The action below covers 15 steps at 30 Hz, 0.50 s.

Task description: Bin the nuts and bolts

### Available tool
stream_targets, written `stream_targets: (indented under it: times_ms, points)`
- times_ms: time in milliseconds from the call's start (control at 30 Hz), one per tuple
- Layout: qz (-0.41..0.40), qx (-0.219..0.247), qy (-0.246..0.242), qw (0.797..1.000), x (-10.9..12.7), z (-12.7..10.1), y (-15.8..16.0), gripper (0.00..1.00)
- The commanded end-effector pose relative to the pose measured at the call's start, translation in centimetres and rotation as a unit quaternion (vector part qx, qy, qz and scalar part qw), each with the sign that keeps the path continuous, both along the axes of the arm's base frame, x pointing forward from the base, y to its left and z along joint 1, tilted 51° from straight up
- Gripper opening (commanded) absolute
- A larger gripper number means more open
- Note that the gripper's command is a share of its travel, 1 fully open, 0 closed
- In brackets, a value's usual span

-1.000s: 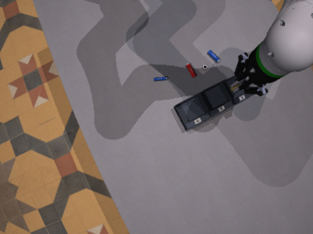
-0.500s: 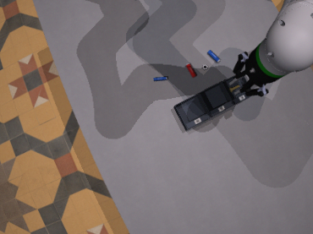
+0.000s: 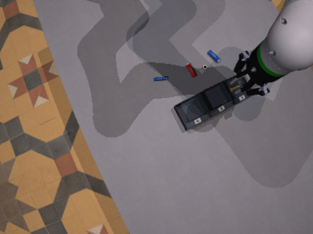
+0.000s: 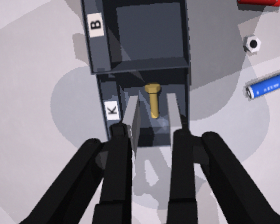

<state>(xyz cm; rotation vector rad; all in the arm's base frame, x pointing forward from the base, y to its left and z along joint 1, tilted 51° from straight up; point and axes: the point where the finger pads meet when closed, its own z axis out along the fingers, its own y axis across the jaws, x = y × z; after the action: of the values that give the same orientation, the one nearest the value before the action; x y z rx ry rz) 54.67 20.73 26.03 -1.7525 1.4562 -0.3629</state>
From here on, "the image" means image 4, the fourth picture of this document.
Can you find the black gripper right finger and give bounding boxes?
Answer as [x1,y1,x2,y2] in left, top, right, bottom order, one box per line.
[166,93,280,224]

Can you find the silver hex nut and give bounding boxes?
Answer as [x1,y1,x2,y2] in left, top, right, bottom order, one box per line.
[243,35,261,52]

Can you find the blue battery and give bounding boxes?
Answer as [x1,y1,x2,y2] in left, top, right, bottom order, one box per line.
[246,74,280,99]

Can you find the dark grey rack of three bins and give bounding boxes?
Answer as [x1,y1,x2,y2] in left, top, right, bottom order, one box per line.
[80,0,190,148]

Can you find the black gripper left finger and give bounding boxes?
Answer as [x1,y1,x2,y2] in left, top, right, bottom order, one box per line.
[19,96,141,224]

